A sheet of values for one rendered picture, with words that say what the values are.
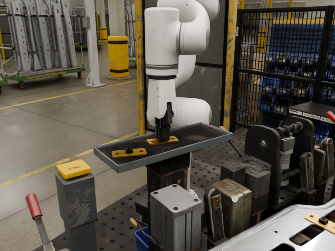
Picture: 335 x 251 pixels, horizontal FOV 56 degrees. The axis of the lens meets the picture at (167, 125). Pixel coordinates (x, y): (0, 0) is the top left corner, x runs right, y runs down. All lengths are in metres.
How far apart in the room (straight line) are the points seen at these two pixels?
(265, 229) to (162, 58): 0.48
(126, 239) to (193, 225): 0.58
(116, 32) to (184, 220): 7.97
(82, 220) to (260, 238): 0.41
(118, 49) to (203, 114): 7.46
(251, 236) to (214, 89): 2.62
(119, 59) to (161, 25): 7.75
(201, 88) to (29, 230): 2.08
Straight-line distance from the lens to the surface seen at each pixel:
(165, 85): 0.77
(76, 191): 0.73
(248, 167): 0.92
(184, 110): 1.07
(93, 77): 7.75
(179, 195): 0.70
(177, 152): 0.79
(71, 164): 0.75
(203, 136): 0.90
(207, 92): 3.36
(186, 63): 1.12
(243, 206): 0.80
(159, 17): 0.76
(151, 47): 0.77
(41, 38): 8.66
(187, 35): 0.75
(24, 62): 8.30
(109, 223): 1.34
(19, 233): 2.65
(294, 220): 0.88
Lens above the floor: 1.47
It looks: 18 degrees down
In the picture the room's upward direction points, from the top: straight up
